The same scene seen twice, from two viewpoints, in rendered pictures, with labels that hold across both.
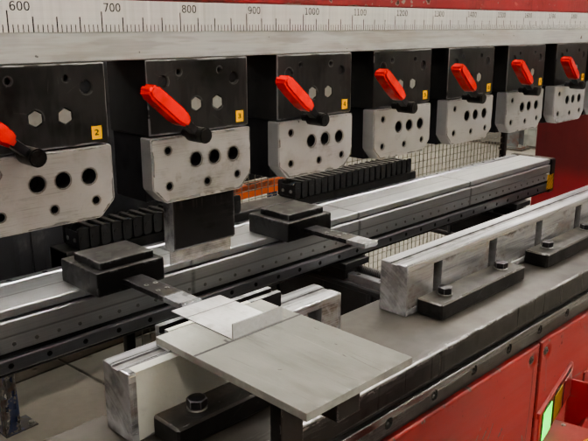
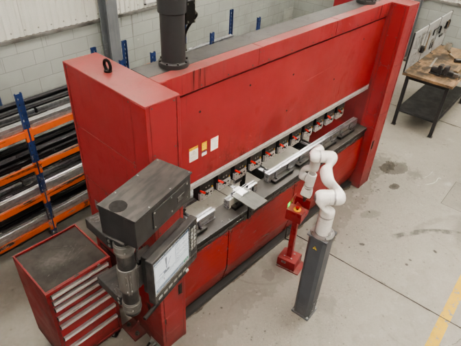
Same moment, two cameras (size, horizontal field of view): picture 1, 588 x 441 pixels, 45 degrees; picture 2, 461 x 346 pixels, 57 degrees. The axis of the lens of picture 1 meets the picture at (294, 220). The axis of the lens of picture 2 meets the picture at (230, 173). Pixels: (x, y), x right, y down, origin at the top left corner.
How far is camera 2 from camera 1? 2.91 m
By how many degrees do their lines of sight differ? 21
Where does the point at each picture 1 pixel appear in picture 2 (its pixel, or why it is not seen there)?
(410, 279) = (269, 176)
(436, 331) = (273, 187)
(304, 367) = (253, 202)
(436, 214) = not seen: hidden behind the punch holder
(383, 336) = (264, 188)
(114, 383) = (226, 201)
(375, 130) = (265, 158)
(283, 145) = (250, 167)
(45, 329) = not seen: hidden behind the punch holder
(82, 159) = (227, 179)
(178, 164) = (237, 176)
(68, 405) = not seen: hidden behind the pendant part
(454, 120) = (280, 150)
